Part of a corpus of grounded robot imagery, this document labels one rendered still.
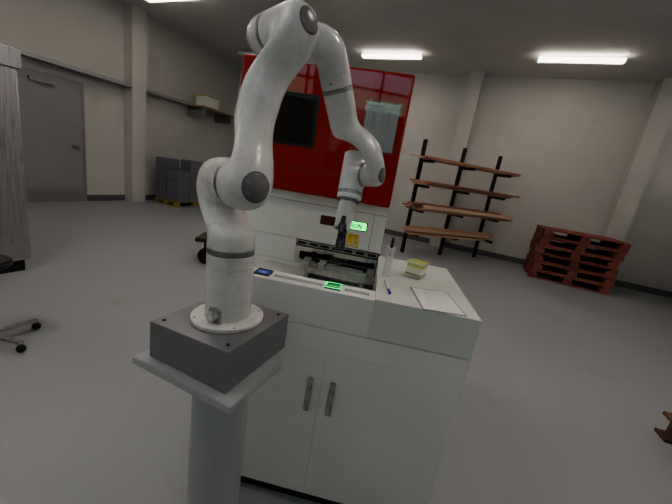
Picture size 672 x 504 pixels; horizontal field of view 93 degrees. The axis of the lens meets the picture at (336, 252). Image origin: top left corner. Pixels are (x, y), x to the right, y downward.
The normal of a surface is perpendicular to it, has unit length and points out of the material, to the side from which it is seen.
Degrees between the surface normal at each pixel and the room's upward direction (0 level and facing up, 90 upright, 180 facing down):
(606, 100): 90
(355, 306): 90
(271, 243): 90
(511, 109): 90
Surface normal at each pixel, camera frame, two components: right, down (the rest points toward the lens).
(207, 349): -0.40, 0.16
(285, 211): -0.15, 0.22
